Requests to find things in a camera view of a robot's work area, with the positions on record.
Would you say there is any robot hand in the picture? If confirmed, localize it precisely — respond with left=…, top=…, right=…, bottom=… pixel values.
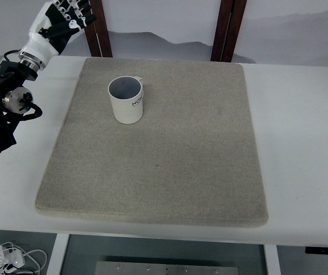
left=22, top=0, right=97, bottom=58

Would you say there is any white cup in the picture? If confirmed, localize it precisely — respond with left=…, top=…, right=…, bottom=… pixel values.
left=107, top=75, right=145, bottom=125

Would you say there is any grey felt mat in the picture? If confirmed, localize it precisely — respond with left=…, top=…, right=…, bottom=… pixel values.
left=34, top=56, right=270, bottom=229

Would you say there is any white table leg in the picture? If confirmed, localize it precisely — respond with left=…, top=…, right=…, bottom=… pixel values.
left=48, top=233, right=70, bottom=275
left=263, top=245, right=282, bottom=275

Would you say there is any white power adapter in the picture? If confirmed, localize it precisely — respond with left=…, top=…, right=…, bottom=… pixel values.
left=0, top=246, right=26, bottom=266

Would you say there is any grey metal plate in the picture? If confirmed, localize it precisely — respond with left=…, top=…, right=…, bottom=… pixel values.
left=95, top=260, right=239, bottom=275

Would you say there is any black control panel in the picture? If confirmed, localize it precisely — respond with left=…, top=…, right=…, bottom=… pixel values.
left=305, top=246, right=328, bottom=255

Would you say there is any brown wooden screen post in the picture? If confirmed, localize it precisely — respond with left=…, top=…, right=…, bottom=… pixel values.
left=82, top=0, right=114, bottom=58
left=210, top=0, right=248, bottom=62

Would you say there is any white cable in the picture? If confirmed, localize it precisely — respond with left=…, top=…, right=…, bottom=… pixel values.
left=0, top=242, right=49, bottom=275

